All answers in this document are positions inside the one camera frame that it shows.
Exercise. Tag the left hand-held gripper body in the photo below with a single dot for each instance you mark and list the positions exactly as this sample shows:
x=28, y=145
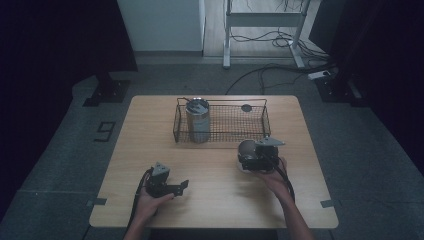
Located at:
x=159, y=181

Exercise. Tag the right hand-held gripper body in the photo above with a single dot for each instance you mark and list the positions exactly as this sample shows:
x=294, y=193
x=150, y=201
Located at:
x=265, y=156

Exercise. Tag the white mug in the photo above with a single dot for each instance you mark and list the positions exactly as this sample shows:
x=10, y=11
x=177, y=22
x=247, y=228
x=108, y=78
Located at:
x=246, y=148

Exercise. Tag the steel tumbler with lid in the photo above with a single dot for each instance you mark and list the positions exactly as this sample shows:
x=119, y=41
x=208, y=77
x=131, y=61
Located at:
x=198, y=120

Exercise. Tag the person's left hand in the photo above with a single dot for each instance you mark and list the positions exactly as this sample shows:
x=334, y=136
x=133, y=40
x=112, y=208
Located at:
x=150, y=205

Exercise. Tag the person's right hand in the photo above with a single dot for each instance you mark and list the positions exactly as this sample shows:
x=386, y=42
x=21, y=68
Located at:
x=275, y=181

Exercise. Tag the dark round disc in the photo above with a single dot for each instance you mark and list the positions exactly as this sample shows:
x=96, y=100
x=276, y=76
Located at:
x=246, y=107

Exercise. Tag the grey tape strip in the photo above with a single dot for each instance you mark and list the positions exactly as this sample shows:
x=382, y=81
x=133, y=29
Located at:
x=327, y=203

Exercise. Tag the white power strip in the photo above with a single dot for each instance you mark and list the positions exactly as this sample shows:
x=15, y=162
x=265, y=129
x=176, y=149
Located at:
x=318, y=74

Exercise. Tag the black stand base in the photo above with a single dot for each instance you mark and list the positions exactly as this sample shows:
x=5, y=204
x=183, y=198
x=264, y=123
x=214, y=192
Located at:
x=338, y=88
x=108, y=90

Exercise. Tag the white cabinet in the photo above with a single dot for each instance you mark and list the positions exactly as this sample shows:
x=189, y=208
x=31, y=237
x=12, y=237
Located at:
x=163, y=25

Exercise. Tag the dark curtain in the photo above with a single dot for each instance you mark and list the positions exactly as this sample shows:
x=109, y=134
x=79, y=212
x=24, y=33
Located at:
x=383, y=50
x=56, y=50

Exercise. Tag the white metal desk frame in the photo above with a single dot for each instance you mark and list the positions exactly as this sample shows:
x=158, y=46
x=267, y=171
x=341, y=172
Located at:
x=263, y=23

